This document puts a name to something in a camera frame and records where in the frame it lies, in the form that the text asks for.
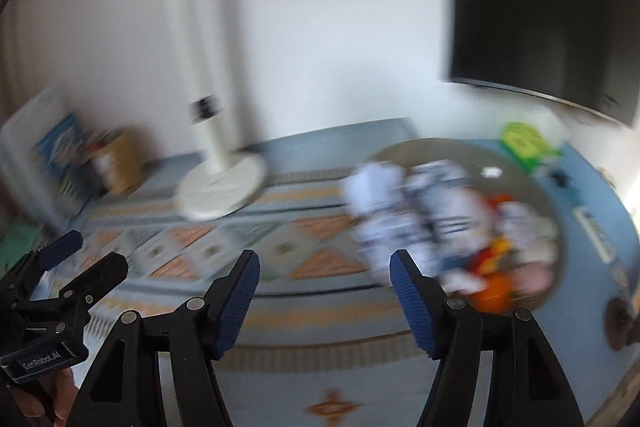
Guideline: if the orange tangerine with stem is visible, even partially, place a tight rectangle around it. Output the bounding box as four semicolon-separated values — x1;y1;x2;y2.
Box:
470;272;515;314

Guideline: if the red plush toy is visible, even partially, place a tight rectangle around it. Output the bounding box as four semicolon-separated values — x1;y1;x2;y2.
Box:
440;194;561;302

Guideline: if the paper ball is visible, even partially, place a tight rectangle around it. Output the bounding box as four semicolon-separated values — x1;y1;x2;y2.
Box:
342;161;442;286

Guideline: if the white cat plush toy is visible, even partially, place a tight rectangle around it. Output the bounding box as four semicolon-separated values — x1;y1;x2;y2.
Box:
404;159;494;259

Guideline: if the person's left hand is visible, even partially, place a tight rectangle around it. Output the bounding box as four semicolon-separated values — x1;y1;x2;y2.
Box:
8;369;78;427

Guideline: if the row of upright books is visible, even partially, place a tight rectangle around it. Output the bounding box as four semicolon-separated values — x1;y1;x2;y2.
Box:
1;88;91;232

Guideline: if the bamboo pen holder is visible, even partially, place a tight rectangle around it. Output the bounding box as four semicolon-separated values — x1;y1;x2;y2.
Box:
89;128;145;195

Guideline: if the golden oval bowl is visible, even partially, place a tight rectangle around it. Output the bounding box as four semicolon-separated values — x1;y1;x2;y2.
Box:
342;139;565;313

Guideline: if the white desk lamp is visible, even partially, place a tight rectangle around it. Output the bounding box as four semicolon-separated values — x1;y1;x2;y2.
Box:
164;0;267;222

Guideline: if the patterned blue woven mat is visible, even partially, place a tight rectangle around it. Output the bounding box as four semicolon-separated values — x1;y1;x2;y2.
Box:
38;120;639;426

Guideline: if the green snack packet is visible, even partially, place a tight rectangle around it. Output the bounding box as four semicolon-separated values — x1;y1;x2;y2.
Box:
499;122;562;174

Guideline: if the black monitor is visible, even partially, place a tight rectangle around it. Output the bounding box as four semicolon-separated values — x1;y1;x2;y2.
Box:
449;0;639;127

